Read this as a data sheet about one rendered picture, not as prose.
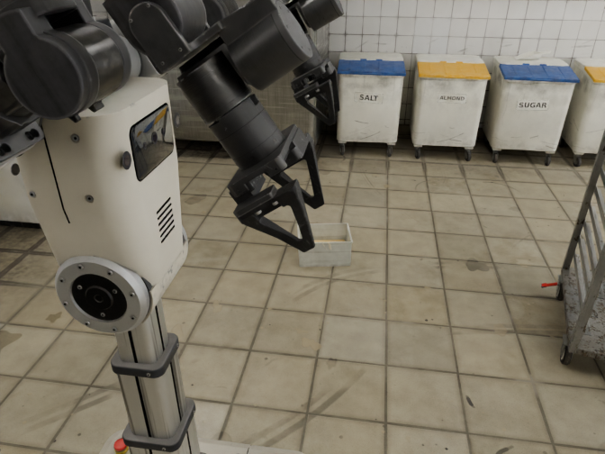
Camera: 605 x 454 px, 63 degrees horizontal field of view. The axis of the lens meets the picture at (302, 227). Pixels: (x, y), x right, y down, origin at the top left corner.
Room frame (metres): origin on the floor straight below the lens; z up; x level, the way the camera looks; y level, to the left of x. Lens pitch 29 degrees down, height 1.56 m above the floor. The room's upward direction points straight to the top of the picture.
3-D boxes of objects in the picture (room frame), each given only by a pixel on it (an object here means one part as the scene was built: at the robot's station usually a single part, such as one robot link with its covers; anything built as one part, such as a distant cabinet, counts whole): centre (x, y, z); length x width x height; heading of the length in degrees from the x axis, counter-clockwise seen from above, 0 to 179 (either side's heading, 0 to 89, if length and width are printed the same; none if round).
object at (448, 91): (4.19, -1.22, 0.38); 0.64 x 0.54 x 0.77; 172
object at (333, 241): (2.42, -0.12, 0.08); 0.30 x 0.22 x 0.16; 92
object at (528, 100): (4.09, -1.86, 0.38); 0.64 x 0.54 x 0.77; 170
